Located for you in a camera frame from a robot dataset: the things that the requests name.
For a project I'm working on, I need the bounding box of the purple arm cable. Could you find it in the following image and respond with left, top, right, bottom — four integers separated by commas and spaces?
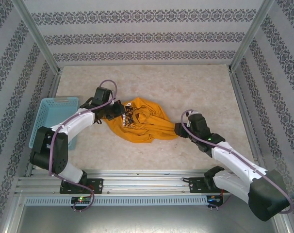
49, 80, 118, 212
181, 109, 294, 215

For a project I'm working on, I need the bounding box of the grey steel sheet panel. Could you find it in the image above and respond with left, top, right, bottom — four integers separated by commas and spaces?
6, 191, 290, 233

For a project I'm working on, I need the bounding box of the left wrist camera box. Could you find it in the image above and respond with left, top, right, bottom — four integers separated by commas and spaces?
93, 86, 113, 104

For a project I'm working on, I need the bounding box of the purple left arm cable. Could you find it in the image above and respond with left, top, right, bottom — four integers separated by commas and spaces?
49, 80, 118, 212

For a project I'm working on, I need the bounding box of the grey slotted cable duct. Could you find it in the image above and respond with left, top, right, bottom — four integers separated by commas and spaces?
24, 196, 208, 206

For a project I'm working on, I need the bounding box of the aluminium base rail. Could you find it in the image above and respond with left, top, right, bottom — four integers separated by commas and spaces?
15, 169, 276, 195

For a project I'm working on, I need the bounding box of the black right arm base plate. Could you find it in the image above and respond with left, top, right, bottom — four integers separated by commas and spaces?
188, 176, 232, 194

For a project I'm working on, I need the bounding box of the aluminium corner post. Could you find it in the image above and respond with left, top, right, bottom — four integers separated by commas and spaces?
230, 0, 275, 71
12, 0, 61, 71

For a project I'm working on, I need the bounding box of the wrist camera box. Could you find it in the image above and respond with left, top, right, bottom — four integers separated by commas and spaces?
187, 111, 207, 133
93, 86, 113, 104

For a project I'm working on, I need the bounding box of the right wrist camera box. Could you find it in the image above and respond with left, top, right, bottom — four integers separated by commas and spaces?
187, 111, 207, 133

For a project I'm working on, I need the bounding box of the left circuit board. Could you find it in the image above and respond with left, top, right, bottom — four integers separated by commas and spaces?
71, 196, 92, 204

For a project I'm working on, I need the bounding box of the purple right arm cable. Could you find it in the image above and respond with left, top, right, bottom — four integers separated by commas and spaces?
181, 109, 294, 215

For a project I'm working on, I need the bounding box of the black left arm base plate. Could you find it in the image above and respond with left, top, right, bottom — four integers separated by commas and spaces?
59, 178, 104, 195

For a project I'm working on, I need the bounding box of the light blue plastic basket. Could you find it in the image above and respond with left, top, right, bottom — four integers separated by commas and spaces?
28, 97, 80, 149

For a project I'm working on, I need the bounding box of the yellow printed t-shirt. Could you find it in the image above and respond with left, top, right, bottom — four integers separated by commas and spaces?
105, 97, 179, 144

